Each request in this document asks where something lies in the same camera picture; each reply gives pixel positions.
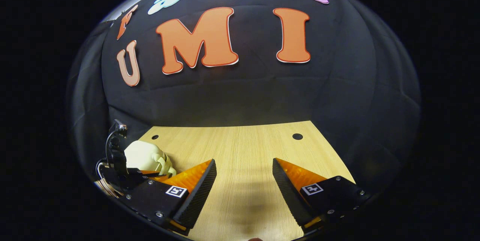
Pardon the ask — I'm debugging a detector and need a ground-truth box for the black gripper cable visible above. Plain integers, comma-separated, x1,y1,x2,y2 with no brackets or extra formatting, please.
105,131,117,166

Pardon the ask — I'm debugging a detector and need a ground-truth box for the pale yellow small suitcase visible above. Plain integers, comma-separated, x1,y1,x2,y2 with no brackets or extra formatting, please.
124,140,177,178

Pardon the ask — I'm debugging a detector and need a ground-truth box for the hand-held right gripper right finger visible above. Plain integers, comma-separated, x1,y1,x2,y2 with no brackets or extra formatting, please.
272,158,375,234

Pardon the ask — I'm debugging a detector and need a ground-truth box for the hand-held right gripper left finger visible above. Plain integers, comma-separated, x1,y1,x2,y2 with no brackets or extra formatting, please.
118,159,217,236

